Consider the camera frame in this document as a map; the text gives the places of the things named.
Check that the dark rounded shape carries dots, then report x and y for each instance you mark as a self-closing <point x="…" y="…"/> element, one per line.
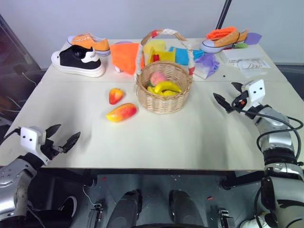
<point x="127" y="209"/>
<point x="185" y="209"/>

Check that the small yellow banana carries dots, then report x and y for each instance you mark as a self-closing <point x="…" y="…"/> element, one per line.
<point x="166" y="93"/>

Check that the wicker basket with handle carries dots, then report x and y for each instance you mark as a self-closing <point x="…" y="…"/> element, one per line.
<point x="161" y="104"/>

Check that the small green object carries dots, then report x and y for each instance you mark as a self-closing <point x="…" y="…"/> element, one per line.
<point x="150" y="84"/>

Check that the large yellow banana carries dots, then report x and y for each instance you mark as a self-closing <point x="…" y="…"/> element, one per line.
<point x="169" y="86"/>

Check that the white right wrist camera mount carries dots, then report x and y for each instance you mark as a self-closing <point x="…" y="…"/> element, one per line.
<point x="255" y="91"/>

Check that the orange sneaker with paper stuffing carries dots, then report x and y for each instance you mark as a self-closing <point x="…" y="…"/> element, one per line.
<point x="221" y="42"/>

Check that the dark transparent panel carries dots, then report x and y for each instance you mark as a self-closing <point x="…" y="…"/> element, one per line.
<point x="14" y="42"/>

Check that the purple paper sheet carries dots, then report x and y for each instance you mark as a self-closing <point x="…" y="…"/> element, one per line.
<point x="253" y="38"/>

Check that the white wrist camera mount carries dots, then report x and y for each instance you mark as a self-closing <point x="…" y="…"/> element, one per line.
<point x="31" y="137"/>
<point x="255" y="91"/>

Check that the orange sneaker with laces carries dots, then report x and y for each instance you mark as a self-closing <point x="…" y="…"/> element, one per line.
<point x="97" y="44"/>

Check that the black metal bracket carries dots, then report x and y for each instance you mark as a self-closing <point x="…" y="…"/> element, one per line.
<point x="225" y="218"/>
<point x="95" y="215"/>

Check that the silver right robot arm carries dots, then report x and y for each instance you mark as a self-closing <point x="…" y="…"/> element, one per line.
<point x="278" y="142"/>

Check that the small red toy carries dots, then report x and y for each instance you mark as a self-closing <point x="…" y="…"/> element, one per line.
<point x="155" y="58"/>

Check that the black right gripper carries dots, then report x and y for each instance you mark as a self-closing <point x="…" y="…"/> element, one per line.
<point x="240" y="101"/>

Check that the purple cloth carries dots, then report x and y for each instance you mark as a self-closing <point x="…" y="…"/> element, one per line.
<point x="207" y="61"/>

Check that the orange crumpled paper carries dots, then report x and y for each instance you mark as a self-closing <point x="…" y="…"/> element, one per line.
<point x="221" y="32"/>

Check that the orange cloth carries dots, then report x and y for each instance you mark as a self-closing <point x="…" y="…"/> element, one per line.
<point x="124" y="57"/>

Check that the red yellow strawberry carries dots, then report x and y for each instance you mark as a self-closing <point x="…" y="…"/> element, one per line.
<point x="116" y="95"/>

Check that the blue cloth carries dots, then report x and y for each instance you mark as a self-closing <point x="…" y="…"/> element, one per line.
<point x="181" y="55"/>

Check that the black tripod pole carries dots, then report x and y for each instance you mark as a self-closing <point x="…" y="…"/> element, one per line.
<point x="222" y="14"/>

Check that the red yellow mango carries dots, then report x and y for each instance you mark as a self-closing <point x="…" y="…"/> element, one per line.
<point x="122" y="112"/>

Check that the black power adapter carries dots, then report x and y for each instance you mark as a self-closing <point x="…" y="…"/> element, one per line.
<point x="20" y="69"/>

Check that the black shoe white stripe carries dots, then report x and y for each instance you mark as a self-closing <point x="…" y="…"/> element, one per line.
<point x="69" y="205"/>

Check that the green fuzzy ball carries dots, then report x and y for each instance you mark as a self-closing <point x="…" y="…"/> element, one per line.
<point x="241" y="45"/>

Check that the pink peach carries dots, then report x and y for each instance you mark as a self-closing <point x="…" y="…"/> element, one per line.
<point x="158" y="78"/>

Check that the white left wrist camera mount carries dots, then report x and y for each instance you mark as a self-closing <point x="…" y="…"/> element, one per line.
<point x="31" y="137"/>

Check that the white flat box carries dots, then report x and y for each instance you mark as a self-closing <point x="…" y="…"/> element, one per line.
<point x="242" y="53"/>

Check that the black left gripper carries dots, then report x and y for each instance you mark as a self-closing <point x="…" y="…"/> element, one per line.
<point x="51" y="148"/>

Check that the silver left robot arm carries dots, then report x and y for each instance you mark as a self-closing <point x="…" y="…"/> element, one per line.
<point x="13" y="185"/>

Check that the clear printed plastic bag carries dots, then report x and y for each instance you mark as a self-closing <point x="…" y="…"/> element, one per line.
<point x="253" y="67"/>

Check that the black white sneaker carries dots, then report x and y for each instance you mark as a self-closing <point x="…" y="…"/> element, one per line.
<point x="71" y="60"/>

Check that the yellow sponge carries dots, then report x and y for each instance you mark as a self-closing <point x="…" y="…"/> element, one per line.
<point x="155" y="45"/>

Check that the black table frame bar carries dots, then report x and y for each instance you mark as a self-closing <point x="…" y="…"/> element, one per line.
<point x="242" y="180"/>

